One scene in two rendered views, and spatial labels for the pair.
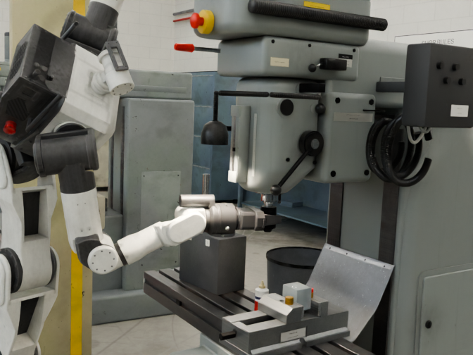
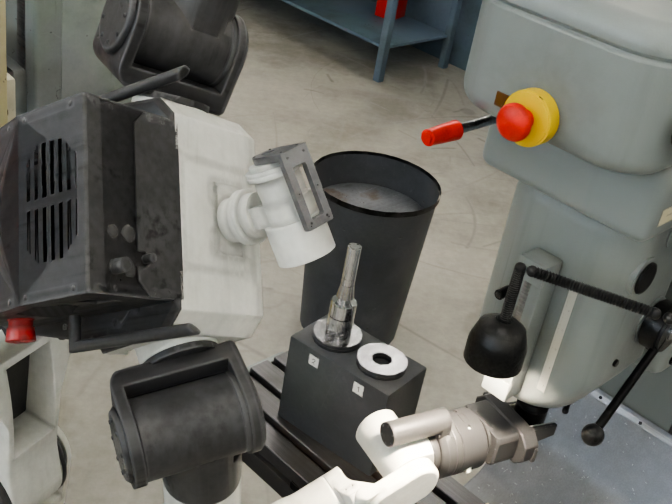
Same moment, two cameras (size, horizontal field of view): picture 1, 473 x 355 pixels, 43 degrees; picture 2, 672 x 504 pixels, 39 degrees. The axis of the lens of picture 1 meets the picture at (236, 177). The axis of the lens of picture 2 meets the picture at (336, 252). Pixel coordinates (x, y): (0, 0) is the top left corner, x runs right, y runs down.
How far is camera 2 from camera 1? 106 cm
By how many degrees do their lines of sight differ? 28
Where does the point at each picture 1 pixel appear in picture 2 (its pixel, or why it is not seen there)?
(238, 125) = (535, 304)
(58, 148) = (181, 439)
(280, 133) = (619, 325)
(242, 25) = (642, 167)
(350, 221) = not seen: hidden behind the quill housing
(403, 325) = not seen: outside the picture
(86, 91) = (213, 250)
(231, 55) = (540, 150)
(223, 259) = not seen: hidden behind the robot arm
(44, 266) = (50, 479)
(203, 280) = (339, 442)
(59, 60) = (152, 186)
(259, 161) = (563, 371)
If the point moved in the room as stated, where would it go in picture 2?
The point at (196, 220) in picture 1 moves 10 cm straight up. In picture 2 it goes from (424, 480) to (440, 422)
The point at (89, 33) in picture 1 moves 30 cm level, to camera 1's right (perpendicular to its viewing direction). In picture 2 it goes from (187, 50) to (438, 71)
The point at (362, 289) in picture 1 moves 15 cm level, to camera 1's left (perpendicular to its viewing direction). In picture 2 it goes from (633, 479) to (556, 481)
